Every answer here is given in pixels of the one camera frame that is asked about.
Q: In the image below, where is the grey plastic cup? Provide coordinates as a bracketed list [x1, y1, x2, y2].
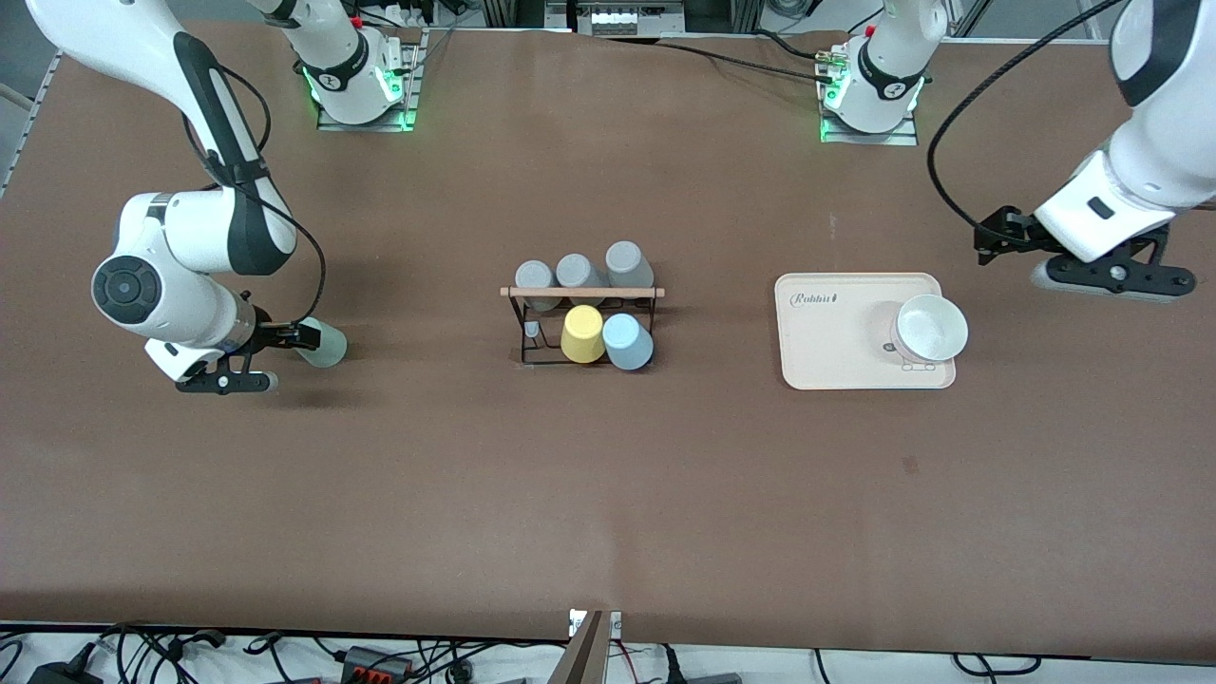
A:
[555, 253, 610, 307]
[514, 260, 558, 313]
[605, 240, 656, 292]

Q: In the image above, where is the wooden post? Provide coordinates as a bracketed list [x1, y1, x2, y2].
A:
[549, 611, 605, 684]

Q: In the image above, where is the white rack device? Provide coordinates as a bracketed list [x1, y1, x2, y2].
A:
[575, 0, 687, 37]

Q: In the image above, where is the black wire cup rack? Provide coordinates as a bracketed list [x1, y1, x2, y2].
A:
[501, 285, 666, 368]

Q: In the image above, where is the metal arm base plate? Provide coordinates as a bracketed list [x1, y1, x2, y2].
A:
[316, 28, 427, 134]
[819, 43, 921, 146]

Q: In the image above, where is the cream rabbit print tray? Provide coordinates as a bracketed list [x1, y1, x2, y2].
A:
[774, 273, 958, 391]

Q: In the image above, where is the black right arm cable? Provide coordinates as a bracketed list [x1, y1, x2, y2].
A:
[180, 62, 328, 329]

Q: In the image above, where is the yellow plastic cup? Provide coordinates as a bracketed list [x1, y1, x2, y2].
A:
[560, 304, 607, 365]

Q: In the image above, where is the light blue plastic cup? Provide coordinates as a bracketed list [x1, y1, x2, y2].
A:
[602, 313, 656, 371]

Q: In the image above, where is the white power strip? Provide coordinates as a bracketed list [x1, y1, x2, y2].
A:
[375, 0, 443, 29]

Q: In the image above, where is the pale green plastic cup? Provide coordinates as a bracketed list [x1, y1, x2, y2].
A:
[294, 318, 349, 370]

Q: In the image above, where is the black power adapter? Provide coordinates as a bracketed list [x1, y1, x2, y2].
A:
[27, 658, 104, 684]

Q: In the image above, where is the black table cable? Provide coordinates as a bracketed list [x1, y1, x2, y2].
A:
[594, 36, 829, 83]

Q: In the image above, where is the white bowl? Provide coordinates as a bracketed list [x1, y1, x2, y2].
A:
[889, 294, 970, 366]

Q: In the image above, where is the black orange connector block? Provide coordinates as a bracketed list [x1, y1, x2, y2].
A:
[340, 645, 416, 683]

